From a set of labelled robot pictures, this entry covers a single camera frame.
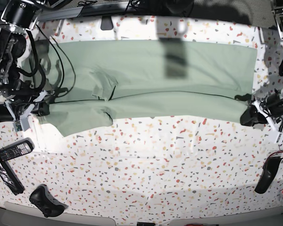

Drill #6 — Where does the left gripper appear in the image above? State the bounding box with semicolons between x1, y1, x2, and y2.
240;93;283;143

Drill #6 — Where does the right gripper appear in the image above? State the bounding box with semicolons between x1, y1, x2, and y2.
4;90;50;131

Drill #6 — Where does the light green T-shirt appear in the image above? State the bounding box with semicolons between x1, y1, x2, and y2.
36;40;257;136

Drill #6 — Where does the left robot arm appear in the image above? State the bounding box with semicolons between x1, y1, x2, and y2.
235;0;283;145

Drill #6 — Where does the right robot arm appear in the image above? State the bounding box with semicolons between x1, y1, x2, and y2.
0;0;48;131

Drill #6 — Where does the black TV remote control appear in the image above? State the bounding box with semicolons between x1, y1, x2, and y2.
0;139;34;161

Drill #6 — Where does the long black bar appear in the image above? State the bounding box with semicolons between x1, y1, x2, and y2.
0;159;25;195

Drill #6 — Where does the black game controller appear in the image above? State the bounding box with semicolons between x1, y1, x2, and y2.
29;186;65;218

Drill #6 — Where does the black curved handle right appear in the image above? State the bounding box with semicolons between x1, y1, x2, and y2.
255;157;282;194

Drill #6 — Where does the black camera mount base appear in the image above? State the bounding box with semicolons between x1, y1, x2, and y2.
100;16;114;31

